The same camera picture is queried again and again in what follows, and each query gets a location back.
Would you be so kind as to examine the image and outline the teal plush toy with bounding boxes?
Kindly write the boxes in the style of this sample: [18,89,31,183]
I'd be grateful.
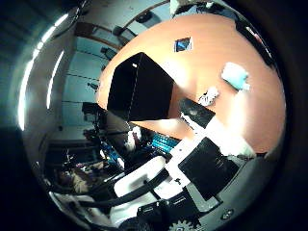
[220,62,251,91]

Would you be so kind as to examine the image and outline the black container box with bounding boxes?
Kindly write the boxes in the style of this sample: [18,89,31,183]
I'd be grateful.
[106,51,176,123]

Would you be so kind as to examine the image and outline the small white plush toy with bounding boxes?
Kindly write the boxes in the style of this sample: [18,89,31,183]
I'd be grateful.
[197,86,220,107]

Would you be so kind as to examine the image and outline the blue square marker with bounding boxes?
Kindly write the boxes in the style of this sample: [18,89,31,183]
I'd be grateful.
[173,37,193,53]

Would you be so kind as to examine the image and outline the person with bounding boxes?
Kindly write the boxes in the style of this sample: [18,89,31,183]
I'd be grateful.
[56,160,110,195]

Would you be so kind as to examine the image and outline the black cable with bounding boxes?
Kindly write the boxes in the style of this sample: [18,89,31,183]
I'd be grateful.
[51,167,171,210]

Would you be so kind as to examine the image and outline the blue crate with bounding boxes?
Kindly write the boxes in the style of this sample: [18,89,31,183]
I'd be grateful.
[150,133,181,155]

